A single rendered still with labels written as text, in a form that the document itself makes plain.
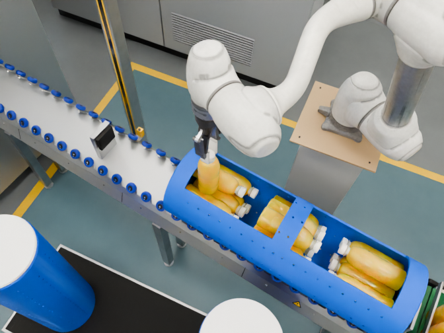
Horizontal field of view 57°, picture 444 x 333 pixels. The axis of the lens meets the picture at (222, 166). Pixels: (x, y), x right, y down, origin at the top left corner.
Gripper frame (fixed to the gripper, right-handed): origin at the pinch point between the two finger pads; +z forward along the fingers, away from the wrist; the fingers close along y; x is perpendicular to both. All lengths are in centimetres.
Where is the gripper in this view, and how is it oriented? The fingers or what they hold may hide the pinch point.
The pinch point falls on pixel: (209, 150)
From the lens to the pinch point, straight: 124.1
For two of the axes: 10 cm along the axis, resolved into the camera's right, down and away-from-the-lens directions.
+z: -0.2, 5.1, 8.6
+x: 8.5, 4.6, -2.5
